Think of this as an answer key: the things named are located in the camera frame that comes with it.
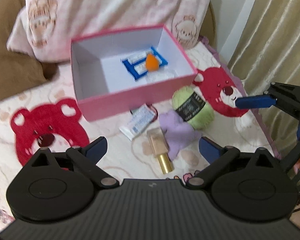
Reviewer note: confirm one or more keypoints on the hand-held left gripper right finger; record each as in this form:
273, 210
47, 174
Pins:
210, 151

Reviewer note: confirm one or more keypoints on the brown pillow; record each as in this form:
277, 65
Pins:
15, 77

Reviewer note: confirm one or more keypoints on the red bear print blanket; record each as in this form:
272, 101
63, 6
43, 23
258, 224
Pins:
52, 100

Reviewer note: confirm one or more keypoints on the beige curtain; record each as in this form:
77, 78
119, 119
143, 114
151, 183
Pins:
272, 42

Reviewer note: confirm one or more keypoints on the green yarn ball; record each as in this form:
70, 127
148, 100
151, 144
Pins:
202, 116

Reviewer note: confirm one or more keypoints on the pink cardboard box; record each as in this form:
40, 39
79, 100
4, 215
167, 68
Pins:
115, 105

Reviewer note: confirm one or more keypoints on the purple plush toy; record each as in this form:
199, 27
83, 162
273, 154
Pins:
177, 132

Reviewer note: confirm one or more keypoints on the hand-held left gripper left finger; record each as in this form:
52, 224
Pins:
96, 150

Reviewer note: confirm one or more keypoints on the clear floss pick box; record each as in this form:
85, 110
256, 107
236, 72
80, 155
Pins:
162, 77

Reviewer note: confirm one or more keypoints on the beige foundation bottle gold cap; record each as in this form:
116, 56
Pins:
158, 145

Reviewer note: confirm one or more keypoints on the orange makeup sponge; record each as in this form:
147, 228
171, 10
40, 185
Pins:
152, 63

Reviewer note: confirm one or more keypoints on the blue wet wipes pack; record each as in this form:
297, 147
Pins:
130, 67

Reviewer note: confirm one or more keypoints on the white tissue packet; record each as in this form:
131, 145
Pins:
137, 123

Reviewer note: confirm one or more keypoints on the pink bear print pillow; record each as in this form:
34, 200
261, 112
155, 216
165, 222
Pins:
102, 5

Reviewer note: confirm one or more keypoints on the tan bed headboard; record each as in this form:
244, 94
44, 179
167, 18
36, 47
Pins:
5, 12

